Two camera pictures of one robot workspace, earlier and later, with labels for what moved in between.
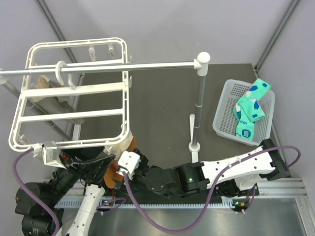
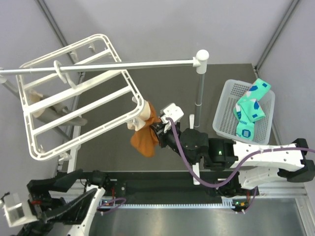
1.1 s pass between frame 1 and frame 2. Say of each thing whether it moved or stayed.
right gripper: moved
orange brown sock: moved
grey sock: moved
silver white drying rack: stayed
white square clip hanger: moved
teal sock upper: stayed
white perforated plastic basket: stayed
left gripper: moved
